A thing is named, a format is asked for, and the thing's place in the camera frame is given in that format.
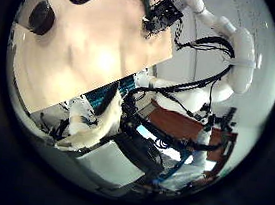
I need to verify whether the white panel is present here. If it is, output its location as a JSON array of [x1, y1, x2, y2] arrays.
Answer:
[[73, 139, 150, 192]]

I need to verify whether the dark round cup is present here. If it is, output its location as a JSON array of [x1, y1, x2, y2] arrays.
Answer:
[[13, 0, 58, 38]]

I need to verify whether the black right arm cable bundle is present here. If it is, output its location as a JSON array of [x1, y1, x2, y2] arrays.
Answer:
[[124, 25, 239, 112]]

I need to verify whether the teal table frame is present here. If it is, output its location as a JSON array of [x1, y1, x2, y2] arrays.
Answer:
[[82, 69, 139, 115]]

